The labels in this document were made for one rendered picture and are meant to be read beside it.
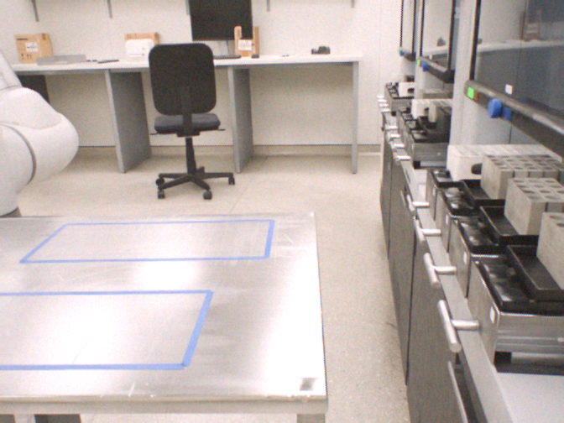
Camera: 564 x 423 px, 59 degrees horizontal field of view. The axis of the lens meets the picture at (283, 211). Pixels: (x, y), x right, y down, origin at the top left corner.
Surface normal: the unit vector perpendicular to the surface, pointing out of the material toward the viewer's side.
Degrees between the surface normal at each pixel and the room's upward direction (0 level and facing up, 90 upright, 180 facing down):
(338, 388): 0
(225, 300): 0
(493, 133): 90
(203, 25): 90
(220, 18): 90
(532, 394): 0
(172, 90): 98
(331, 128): 90
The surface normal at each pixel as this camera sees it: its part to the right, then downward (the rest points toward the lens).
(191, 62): 0.21, 0.46
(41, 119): 0.82, -0.37
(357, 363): -0.04, -0.94
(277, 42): -0.14, 0.34
